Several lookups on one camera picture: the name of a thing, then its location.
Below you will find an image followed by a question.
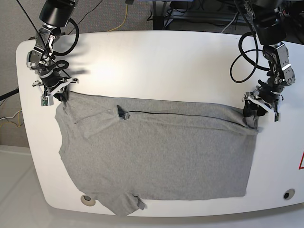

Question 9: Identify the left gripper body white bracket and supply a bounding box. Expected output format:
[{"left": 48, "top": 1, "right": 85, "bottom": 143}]
[{"left": 242, "top": 86, "right": 284, "bottom": 121}]

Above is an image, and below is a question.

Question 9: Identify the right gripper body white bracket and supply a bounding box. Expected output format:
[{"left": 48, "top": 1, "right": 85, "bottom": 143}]
[{"left": 32, "top": 72, "right": 79, "bottom": 104}]

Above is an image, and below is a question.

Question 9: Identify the grey T-shirt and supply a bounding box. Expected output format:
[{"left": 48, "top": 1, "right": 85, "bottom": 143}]
[{"left": 55, "top": 92, "right": 258, "bottom": 216}]

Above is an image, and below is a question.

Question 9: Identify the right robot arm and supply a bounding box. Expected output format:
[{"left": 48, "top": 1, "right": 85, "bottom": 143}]
[{"left": 27, "top": 0, "right": 80, "bottom": 106}]

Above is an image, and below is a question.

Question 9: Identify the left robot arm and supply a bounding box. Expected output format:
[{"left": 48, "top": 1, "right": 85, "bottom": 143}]
[{"left": 234, "top": 0, "right": 295, "bottom": 122}]

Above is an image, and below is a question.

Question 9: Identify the red triangle sticker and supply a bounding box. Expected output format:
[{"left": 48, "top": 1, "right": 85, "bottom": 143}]
[{"left": 299, "top": 153, "right": 304, "bottom": 170}]

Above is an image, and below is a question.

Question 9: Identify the right table grommet hole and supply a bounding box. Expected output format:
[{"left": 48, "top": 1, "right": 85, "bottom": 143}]
[{"left": 283, "top": 189, "right": 295, "bottom": 200}]

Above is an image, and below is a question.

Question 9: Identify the table grommet hole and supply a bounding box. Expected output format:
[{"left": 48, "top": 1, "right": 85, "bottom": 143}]
[
  {"left": 80, "top": 195, "right": 95, "bottom": 207},
  {"left": 283, "top": 189, "right": 295, "bottom": 200}
]

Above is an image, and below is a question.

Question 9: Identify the left table grommet hole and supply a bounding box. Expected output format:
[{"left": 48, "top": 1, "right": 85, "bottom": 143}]
[{"left": 80, "top": 195, "right": 95, "bottom": 207}]

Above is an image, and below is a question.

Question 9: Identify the black table leg stand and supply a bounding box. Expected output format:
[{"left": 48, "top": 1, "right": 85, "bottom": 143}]
[{"left": 148, "top": 0, "right": 171, "bottom": 30}]

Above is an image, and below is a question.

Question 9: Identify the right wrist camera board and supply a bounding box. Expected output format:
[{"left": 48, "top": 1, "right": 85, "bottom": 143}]
[{"left": 40, "top": 96, "right": 53, "bottom": 106}]

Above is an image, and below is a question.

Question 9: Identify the white cable at left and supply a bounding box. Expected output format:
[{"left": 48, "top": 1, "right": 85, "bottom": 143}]
[{"left": 0, "top": 110, "right": 23, "bottom": 128}]

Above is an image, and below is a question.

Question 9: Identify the yellow cable on floor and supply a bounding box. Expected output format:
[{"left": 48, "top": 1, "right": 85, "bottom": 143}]
[{"left": 109, "top": 4, "right": 129, "bottom": 33}]

